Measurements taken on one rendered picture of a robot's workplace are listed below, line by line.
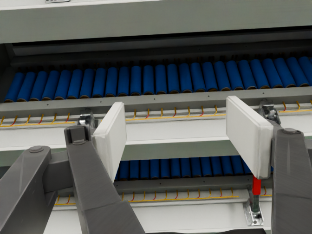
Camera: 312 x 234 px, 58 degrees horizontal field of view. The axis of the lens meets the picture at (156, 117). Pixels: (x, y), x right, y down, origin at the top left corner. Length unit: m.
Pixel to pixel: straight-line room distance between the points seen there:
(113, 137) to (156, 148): 0.26
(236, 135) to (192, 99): 0.25
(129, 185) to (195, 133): 0.19
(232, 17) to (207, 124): 0.16
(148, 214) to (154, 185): 0.05
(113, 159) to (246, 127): 0.08
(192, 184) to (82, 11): 0.35
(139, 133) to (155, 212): 0.18
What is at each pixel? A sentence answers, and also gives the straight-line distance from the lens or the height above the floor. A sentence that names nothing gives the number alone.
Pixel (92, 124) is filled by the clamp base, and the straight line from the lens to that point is 0.42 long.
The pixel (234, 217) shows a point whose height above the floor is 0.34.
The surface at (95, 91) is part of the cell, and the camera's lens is 0.46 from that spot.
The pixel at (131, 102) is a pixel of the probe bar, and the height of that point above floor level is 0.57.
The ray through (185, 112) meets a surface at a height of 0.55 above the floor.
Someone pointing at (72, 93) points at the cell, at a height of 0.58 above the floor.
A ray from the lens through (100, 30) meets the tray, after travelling 0.37.
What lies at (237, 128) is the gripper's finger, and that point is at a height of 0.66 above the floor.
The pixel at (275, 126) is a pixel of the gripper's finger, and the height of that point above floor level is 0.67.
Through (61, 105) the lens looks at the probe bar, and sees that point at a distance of 0.45.
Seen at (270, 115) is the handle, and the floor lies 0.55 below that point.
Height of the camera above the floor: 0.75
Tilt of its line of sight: 28 degrees down
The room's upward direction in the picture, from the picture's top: 4 degrees counter-clockwise
